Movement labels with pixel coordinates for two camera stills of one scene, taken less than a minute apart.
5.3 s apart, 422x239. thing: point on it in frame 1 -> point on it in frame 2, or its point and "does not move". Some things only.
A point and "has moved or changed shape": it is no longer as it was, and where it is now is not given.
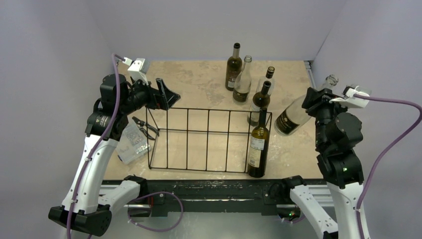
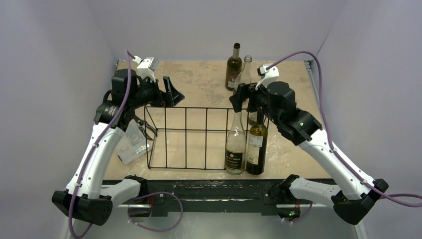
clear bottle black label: (295, 115) has moved or changed shape
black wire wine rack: (202, 140) does not move
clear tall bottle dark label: (242, 83) does not move
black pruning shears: (142, 123) does not move
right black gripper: (316, 100) -> (248, 97)
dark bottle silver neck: (234, 67) does not move
